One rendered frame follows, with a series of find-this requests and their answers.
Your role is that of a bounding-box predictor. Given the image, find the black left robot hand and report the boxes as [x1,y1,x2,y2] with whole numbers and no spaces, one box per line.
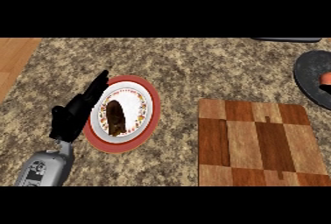
[47,69,110,144]

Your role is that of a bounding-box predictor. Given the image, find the wooden checkered cutting board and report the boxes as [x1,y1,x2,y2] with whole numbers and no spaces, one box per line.
[196,98,331,187]

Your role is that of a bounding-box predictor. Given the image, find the dark grey round pan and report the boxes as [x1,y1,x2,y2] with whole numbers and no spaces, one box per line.
[292,50,331,111]

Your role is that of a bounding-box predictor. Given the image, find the orange squash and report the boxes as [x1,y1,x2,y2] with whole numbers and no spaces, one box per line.
[317,72,331,86]

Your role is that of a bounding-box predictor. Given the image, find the dark brown food piece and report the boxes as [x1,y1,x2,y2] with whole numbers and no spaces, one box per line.
[104,100,128,137]

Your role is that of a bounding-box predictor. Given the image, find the white patterned plate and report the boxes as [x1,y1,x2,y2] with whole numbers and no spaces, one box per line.
[88,80,153,144]

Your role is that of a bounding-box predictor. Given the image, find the red round placemat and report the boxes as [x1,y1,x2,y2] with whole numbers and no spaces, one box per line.
[81,74,162,154]

